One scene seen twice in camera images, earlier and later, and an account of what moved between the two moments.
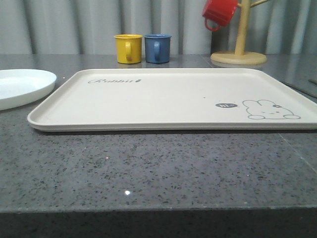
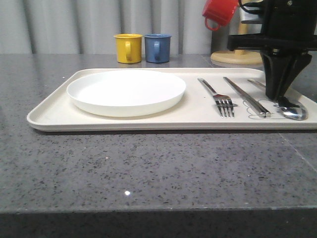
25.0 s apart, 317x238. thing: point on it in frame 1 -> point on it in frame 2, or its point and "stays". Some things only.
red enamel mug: x=222 y=11 stays
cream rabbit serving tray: x=174 y=99 stays
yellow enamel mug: x=129 y=48 stays
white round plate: x=22 y=88 -> x=125 y=93
